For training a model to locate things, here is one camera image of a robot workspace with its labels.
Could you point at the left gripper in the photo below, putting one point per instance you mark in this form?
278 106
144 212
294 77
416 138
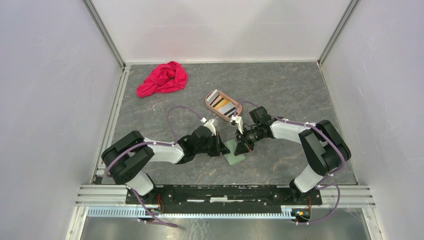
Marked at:
220 148

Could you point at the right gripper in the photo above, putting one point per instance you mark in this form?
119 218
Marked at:
242 148

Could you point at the green card holder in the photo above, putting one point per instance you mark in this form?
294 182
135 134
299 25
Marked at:
231 158

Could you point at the pink oval tray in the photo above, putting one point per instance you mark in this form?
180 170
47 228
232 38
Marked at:
238 110

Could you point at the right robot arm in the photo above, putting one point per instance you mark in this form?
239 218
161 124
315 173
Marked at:
323 146

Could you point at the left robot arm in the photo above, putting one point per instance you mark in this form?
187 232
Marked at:
125 159

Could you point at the gold striped card in tray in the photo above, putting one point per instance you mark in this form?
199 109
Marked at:
220 103

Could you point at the stack of silver cards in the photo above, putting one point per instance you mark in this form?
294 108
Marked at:
212 96

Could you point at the red crumpled cloth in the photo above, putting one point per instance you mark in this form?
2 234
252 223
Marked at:
165 78

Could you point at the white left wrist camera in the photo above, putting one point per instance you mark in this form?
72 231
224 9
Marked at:
210 124

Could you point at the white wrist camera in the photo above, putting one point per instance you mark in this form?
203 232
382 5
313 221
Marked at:
210 124
237 121

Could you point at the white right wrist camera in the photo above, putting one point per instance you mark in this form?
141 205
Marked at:
237 121

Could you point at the white slotted cable duct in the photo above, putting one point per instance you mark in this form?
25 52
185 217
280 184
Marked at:
139 212

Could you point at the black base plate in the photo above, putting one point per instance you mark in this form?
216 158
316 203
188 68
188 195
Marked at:
229 199

